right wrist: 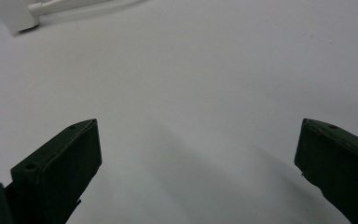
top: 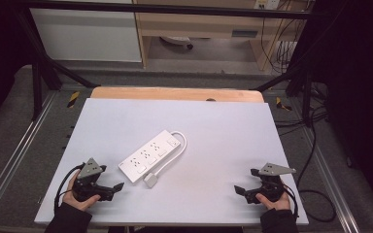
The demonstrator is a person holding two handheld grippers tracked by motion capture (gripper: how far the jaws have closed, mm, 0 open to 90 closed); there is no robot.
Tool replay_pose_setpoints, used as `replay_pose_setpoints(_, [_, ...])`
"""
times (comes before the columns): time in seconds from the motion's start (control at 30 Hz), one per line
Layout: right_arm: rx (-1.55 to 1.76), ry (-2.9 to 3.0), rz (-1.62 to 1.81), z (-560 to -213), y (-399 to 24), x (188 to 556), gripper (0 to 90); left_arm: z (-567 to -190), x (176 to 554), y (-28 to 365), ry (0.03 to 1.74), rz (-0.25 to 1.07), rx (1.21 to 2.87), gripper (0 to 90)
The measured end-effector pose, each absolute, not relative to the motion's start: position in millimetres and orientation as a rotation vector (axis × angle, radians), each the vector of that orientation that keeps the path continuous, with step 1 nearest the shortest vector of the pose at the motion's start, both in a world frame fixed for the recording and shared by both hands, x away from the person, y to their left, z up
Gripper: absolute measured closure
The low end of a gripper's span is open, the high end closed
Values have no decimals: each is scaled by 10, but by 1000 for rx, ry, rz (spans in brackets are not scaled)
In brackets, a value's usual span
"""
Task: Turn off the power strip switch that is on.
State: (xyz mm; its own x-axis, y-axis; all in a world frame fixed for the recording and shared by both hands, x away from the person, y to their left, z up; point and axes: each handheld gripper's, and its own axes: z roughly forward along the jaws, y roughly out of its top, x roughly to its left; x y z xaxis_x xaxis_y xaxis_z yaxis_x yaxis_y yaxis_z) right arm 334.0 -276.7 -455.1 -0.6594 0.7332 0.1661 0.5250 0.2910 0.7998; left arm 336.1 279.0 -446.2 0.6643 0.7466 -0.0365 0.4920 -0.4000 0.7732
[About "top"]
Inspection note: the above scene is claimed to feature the person's left hand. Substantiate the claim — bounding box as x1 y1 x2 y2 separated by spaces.
61 169 102 213

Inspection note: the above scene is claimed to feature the black metal frame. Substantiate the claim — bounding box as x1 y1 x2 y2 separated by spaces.
12 0 326 128

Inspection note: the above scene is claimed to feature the white cabinet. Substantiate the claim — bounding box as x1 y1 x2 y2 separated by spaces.
29 0 143 63

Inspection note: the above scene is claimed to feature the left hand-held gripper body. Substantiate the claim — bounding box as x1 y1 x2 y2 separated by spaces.
72 157 108 202

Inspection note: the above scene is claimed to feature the white wall socket strip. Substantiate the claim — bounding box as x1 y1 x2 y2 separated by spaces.
253 0 282 11

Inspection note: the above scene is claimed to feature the bundle of black hanging cables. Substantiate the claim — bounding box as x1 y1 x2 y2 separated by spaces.
259 0 307 76

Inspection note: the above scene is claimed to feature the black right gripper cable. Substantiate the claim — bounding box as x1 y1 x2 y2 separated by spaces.
281 183 301 218

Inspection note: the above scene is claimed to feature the wooden table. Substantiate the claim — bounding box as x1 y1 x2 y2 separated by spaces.
89 85 265 104

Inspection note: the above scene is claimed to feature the person's right hand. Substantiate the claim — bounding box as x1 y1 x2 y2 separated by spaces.
255 190 291 212

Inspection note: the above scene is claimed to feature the aluminium floor rail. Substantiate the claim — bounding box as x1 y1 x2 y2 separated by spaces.
0 91 59 216
300 124 361 233

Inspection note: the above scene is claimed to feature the white power plug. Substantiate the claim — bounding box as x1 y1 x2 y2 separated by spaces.
143 172 159 189

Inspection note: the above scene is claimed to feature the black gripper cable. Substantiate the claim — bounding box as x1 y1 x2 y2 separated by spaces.
53 163 85 213
281 183 301 218

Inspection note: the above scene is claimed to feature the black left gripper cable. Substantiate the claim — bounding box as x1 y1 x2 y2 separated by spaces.
53 163 85 213

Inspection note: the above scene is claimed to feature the black floor cable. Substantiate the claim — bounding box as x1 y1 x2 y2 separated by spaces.
273 82 338 224

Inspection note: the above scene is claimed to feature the white power strip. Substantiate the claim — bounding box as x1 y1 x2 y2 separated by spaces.
118 129 183 184

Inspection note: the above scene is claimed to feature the wooden desk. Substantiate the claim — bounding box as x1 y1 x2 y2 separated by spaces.
131 0 316 72

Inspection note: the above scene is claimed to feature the white power strip cable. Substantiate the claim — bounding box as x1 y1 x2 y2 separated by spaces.
154 130 188 178

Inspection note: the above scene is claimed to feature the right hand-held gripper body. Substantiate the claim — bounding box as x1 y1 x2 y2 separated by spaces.
251 162 297 203

